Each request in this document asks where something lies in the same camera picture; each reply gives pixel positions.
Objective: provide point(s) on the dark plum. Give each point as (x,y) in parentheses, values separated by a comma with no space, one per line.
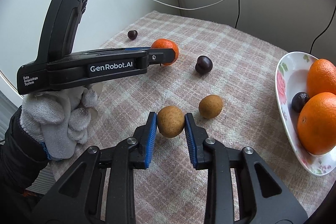
(299,101)
(204,65)

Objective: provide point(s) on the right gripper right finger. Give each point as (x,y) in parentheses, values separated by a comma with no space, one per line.
(241,187)

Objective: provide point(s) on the small dark cherry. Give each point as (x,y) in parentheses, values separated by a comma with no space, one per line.
(132,34)

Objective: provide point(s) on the front large orange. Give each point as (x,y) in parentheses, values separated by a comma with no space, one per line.
(316,124)

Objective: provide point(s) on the back large orange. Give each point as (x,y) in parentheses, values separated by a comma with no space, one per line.
(321,77)

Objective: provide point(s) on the pink plaid tablecloth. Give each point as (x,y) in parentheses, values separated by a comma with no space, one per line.
(243,74)

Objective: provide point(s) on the floral white plate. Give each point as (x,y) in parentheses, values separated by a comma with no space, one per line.
(290,79)

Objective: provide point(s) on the black sleeved left forearm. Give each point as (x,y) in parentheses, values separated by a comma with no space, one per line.
(22,158)

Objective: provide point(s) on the medium mandarin orange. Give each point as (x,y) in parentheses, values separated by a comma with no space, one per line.
(166,43)

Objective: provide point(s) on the brown round fruit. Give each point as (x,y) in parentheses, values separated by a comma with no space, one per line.
(210,106)
(170,121)

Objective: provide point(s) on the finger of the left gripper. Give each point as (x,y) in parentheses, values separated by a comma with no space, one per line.
(160,56)
(128,49)

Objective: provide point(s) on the large orange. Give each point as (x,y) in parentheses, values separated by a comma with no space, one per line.
(316,124)
(321,77)

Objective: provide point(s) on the white gloved left hand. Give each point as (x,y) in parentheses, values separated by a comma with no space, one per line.
(60,120)

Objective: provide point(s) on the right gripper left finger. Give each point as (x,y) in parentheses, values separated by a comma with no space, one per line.
(98,187)

